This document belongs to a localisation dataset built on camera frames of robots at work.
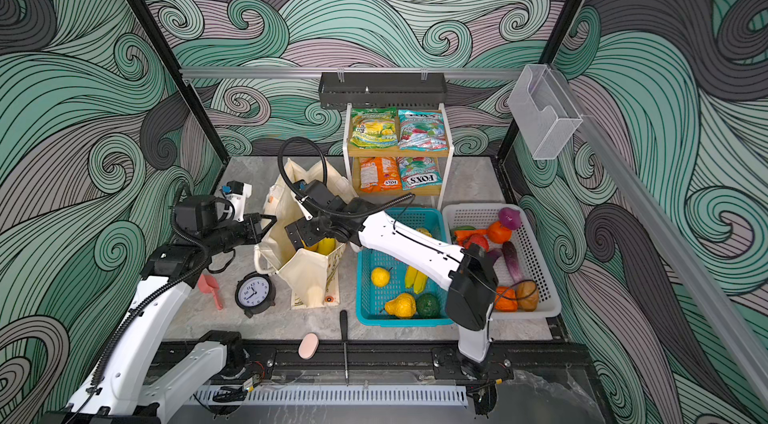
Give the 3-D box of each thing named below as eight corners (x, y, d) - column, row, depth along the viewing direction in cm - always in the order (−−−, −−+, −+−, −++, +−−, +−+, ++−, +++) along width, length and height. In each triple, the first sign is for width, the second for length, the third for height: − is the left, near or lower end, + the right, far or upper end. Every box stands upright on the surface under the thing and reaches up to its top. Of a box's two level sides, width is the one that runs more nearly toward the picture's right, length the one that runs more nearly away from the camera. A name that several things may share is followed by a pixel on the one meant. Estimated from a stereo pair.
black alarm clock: (232, 317, 82) (227, 313, 80) (245, 276, 90) (241, 271, 88) (271, 317, 82) (268, 313, 80) (280, 276, 90) (277, 271, 88)
